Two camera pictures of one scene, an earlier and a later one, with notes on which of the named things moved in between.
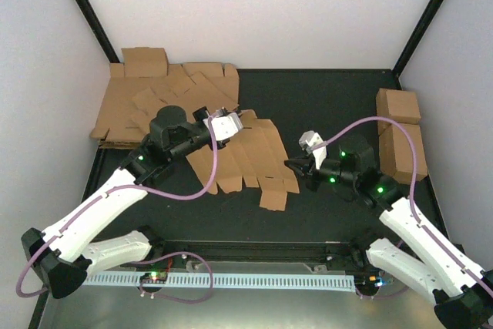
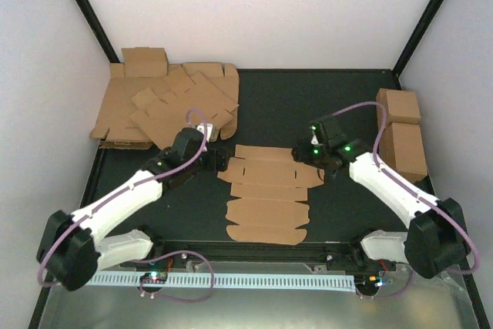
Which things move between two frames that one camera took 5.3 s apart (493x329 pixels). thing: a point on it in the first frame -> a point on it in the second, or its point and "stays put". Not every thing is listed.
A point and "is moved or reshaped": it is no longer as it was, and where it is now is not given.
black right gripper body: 320,180 -> 317,159
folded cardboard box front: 396,154 stays put
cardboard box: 256,156 is moved or reshaped
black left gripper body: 186,148 -> 212,165
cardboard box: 400,105 stays put
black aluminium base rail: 265,251 stays put
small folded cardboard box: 145,62 stays put
